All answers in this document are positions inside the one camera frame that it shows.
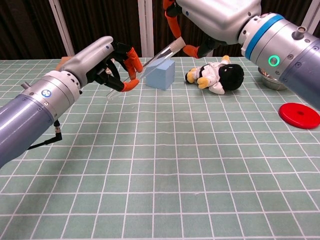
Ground stainless steel bowl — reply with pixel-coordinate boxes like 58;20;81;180
261;67;290;91

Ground black white plush doll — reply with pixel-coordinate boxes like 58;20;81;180
184;55;245;95

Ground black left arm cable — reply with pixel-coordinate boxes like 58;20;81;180
27;119;63;151

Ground brown cover notebook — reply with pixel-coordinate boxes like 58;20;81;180
55;56;74;72

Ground red disc with hole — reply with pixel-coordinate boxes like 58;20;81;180
278;102;320;130

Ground clear plastic tube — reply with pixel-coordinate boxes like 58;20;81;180
106;37;186;99

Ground light blue foam cube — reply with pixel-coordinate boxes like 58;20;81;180
145;59;176;91

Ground white metal frame post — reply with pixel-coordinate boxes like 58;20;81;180
299;0;320;33
137;0;155;58
48;0;76;57

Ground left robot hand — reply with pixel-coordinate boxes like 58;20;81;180
59;36;144;93

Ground black curtain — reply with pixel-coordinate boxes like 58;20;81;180
0;0;320;61

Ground green checkered tablecloth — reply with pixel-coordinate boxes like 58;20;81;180
0;56;320;240

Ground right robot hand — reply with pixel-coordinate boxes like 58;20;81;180
162;0;262;60

